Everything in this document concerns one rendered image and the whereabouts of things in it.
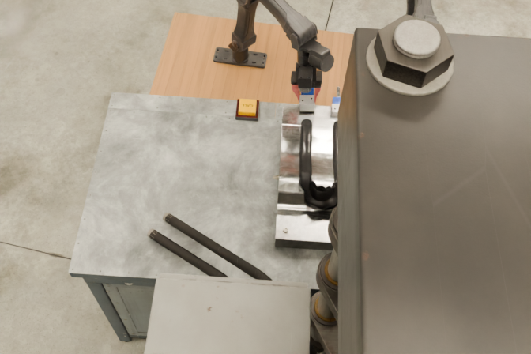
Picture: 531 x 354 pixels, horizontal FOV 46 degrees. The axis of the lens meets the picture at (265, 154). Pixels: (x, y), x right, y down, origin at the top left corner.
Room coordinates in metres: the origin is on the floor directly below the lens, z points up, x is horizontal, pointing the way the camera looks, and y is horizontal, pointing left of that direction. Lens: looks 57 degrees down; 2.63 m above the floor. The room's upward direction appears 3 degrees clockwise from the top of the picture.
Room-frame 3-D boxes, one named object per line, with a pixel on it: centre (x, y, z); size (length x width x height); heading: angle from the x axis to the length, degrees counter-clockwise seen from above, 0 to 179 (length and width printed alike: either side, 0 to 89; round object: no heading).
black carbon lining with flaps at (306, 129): (1.09, -0.19, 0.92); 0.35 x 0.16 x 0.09; 179
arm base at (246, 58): (1.60, 0.11, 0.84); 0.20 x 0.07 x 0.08; 84
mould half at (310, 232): (1.07, -0.18, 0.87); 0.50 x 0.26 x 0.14; 179
